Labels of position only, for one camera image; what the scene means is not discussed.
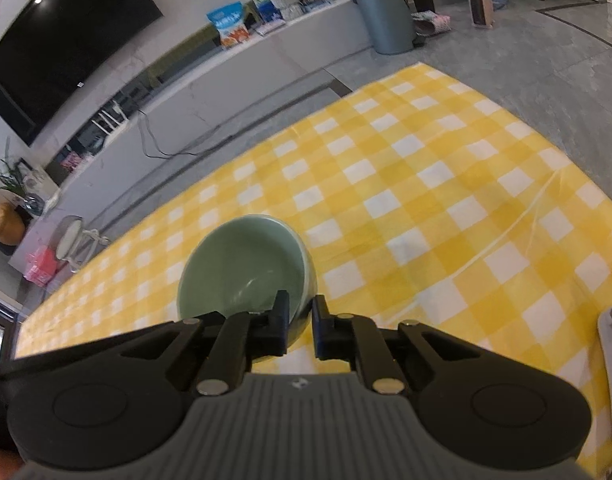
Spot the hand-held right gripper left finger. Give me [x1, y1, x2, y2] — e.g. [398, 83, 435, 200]
[111, 290, 290, 395]

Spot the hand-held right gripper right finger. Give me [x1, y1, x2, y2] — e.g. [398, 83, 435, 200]
[312, 295, 488, 396]

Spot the green ceramic bowl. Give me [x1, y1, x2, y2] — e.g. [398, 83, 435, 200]
[177, 214, 318, 366]

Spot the yellow checked tablecloth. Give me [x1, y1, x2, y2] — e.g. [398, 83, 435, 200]
[13, 62, 612, 480]

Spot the grey tv cabinet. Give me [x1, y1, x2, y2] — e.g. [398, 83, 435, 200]
[21, 0, 377, 281]

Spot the brown round vase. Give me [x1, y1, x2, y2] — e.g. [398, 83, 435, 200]
[0, 202, 26, 246]

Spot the small potted plant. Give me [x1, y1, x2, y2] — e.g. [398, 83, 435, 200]
[0, 137, 57, 211]

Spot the blue snack bag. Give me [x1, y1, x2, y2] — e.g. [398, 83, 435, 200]
[207, 2, 250, 46]

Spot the grey-blue trash can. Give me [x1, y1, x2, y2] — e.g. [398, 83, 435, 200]
[352, 0, 416, 56]

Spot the floral patterned bag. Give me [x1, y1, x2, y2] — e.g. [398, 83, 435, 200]
[413, 10, 451, 36]

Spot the pink space heater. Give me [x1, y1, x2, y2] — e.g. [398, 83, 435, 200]
[467, 0, 497, 28]

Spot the black curved television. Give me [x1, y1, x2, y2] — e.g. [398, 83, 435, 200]
[0, 0, 164, 146]

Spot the black cable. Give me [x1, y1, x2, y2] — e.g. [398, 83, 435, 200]
[136, 110, 247, 158]

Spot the white wire rack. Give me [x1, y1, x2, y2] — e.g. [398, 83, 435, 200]
[93, 100, 129, 133]

